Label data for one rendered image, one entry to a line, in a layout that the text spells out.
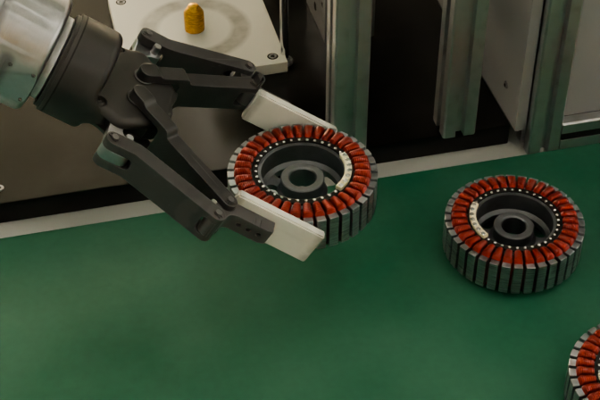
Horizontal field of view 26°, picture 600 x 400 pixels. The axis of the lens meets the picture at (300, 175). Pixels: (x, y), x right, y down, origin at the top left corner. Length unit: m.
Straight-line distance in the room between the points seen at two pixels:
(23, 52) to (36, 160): 0.27
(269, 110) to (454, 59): 0.18
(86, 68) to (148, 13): 0.40
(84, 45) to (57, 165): 0.25
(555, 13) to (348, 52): 0.17
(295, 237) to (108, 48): 0.19
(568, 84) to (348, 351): 0.32
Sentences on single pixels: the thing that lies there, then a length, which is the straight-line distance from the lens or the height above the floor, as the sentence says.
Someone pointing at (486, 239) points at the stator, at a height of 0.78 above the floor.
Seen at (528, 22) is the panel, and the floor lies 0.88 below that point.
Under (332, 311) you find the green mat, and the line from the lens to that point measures 1.02.
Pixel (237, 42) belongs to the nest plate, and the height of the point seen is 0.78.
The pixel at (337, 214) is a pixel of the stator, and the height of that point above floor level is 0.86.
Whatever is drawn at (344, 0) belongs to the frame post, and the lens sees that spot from 1.04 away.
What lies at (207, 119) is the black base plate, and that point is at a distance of 1.17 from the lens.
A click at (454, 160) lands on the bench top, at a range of 1.17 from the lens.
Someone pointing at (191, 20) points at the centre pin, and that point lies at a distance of 1.25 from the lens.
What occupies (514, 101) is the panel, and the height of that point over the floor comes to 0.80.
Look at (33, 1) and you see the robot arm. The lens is 0.90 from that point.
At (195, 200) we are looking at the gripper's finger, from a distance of 0.88.
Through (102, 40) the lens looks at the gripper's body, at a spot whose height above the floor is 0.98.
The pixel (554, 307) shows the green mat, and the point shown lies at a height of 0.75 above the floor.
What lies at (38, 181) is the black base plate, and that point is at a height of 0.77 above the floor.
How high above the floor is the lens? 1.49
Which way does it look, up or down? 41 degrees down
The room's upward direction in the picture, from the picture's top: straight up
